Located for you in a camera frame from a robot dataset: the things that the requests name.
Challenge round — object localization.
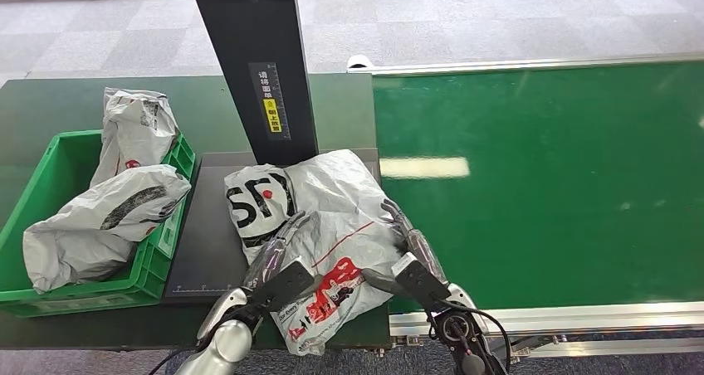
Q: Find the white poly mailer with label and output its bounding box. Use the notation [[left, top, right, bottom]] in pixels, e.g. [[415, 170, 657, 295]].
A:
[[89, 86, 180, 188]]

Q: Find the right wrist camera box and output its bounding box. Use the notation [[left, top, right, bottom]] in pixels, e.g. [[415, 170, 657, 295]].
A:
[[392, 252, 451, 309]]

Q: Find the black scanner column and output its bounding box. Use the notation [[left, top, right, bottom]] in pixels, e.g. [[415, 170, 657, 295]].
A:
[[187, 0, 320, 168]]

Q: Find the green plastic crate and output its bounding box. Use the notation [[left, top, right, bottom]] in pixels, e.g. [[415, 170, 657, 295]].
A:
[[0, 129, 198, 319]]

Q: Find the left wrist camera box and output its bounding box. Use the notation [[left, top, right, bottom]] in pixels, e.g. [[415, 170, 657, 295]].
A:
[[254, 259, 316, 311]]

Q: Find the silver conveyor rail with brackets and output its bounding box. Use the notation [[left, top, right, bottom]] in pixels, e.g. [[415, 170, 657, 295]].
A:
[[389, 300, 704, 362]]

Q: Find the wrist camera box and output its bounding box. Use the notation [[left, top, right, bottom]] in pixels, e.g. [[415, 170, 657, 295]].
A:
[[392, 252, 451, 309], [254, 259, 316, 311]]

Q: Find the black yellow column label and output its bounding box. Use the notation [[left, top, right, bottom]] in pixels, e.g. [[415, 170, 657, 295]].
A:
[[247, 61, 292, 142]]

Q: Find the long silver conveyor rail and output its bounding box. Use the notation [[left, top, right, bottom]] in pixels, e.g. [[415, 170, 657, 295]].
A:
[[347, 52, 704, 77]]

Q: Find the black scanner base plate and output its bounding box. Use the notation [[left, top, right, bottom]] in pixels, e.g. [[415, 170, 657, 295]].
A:
[[161, 150, 386, 306]]

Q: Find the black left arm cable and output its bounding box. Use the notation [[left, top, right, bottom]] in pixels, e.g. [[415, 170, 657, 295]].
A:
[[146, 347, 191, 375]]

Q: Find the white poly mailer red print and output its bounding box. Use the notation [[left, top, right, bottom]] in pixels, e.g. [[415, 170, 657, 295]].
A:
[[223, 149, 409, 358]]

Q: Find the dark green table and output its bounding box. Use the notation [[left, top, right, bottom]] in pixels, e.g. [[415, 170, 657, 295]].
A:
[[0, 72, 394, 352]]

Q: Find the green conveyor belt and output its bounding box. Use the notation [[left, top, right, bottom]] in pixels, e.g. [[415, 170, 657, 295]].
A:
[[373, 61, 704, 314]]

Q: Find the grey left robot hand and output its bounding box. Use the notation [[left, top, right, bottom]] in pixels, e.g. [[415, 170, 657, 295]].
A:
[[243, 211, 313, 291]]

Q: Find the white poly mailer black stripe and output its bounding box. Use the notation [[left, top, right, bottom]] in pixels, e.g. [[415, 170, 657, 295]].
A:
[[22, 164, 193, 295]]

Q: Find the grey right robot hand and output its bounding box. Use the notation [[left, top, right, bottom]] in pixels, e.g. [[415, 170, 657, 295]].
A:
[[360, 197, 447, 300]]

